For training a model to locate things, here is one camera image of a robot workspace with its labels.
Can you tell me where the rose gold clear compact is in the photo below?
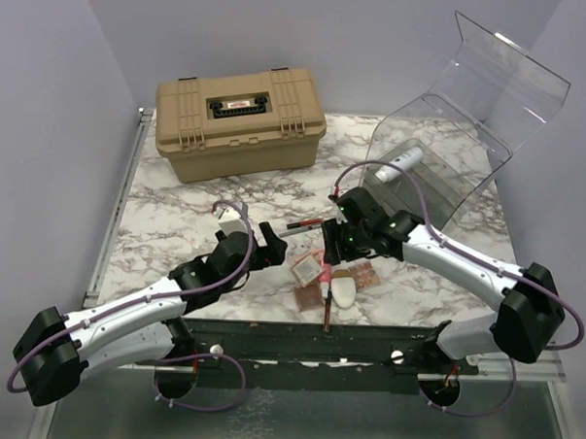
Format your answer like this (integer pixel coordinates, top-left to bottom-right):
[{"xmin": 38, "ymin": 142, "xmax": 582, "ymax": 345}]
[{"xmin": 293, "ymin": 283, "xmax": 325, "ymax": 313}]

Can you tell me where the red lip gloss tube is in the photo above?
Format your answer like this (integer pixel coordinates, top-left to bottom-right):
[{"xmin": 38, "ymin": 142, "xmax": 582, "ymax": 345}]
[{"xmin": 286, "ymin": 218, "xmax": 323, "ymax": 230}]

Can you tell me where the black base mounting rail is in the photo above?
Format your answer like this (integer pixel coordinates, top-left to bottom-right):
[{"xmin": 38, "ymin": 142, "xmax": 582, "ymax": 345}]
[{"xmin": 154, "ymin": 318, "xmax": 477, "ymax": 397}]

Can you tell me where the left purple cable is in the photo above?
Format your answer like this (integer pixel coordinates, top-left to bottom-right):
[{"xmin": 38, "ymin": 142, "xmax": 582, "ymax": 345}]
[{"xmin": 5, "ymin": 192, "xmax": 256, "ymax": 414}]

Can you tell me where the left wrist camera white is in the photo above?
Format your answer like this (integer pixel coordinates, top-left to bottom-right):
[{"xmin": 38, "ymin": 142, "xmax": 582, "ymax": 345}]
[{"xmin": 216, "ymin": 206, "xmax": 248, "ymax": 236}]

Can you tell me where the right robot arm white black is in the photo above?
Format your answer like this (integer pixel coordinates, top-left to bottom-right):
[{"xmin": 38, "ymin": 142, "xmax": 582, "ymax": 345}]
[{"xmin": 321, "ymin": 187, "xmax": 565, "ymax": 373}]

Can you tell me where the tan plastic toolbox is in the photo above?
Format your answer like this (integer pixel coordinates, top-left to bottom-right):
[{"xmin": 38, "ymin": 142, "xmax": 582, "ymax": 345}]
[{"xmin": 155, "ymin": 67, "xmax": 327, "ymax": 183}]

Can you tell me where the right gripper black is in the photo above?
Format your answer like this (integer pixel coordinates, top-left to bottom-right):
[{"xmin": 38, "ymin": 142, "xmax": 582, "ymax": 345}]
[{"xmin": 321, "ymin": 214, "xmax": 373, "ymax": 266}]

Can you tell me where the clear acrylic makeup organizer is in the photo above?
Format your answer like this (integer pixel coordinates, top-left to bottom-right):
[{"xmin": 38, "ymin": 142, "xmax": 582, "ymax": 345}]
[{"xmin": 360, "ymin": 12, "xmax": 571, "ymax": 231}]

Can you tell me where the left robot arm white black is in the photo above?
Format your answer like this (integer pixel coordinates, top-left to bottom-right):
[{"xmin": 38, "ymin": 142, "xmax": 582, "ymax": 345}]
[{"xmin": 7, "ymin": 222, "xmax": 288, "ymax": 407}]

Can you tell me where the dark red lip pencil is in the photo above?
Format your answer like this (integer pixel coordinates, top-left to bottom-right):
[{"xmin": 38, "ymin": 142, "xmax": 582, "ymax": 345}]
[{"xmin": 324, "ymin": 289, "xmax": 332, "ymax": 333}]

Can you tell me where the houndstooth patterned eyeliner pen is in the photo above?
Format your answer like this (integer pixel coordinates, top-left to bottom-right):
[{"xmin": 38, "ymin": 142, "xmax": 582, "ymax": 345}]
[{"xmin": 278, "ymin": 223, "xmax": 321, "ymax": 239}]

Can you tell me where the aluminium frame rail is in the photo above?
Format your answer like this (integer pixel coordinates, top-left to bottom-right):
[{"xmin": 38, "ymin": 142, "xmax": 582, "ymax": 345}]
[{"xmin": 82, "ymin": 108, "xmax": 155, "ymax": 308}]

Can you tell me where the white egg-shaped sponge case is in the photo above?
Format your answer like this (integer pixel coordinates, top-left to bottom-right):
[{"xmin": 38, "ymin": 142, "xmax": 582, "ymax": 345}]
[{"xmin": 329, "ymin": 269, "xmax": 357, "ymax": 310}]

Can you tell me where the pink tube with white cap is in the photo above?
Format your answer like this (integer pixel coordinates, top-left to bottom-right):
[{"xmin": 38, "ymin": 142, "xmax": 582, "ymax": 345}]
[{"xmin": 319, "ymin": 263, "xmax": 331, "ymax": 300}]

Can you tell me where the white spray bottle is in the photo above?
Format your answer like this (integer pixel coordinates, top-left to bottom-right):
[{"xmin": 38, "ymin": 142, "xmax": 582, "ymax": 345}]
[{"xmin": 375, "ymin": 147, "xmax": 425, "ymax": 183}]

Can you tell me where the labelled compact box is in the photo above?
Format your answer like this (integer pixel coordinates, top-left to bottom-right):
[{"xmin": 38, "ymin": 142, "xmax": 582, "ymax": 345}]
[{"xmin": 291, "ymin": 249, "xmax": 324, "ymax": 287}]

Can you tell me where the orange eyeshadow palette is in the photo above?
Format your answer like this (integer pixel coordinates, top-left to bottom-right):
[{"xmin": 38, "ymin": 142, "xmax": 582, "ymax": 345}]
[{"xmin": 348, "ymin": 260, "xmax": 381, "ymax": 292}]

